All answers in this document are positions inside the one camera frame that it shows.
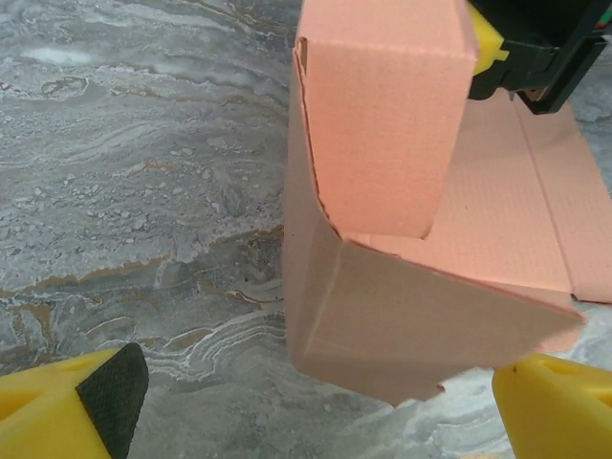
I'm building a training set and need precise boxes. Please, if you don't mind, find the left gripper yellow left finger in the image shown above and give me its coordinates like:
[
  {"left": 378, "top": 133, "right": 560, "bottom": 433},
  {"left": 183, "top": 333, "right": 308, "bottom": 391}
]
[{"left": 0, "top": 342, "right": 150, "bottom": 459}]

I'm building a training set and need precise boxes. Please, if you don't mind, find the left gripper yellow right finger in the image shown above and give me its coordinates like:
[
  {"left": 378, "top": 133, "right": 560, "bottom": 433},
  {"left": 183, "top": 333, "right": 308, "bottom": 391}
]
[{"left": 492, "top": 353, "right": 612, "bottom": 459}]

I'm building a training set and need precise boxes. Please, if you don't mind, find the orange paper box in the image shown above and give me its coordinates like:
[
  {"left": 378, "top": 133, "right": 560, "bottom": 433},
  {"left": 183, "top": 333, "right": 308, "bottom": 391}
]
[{"left": 280, "top": 0, "right": 612, "bottom": 408}]

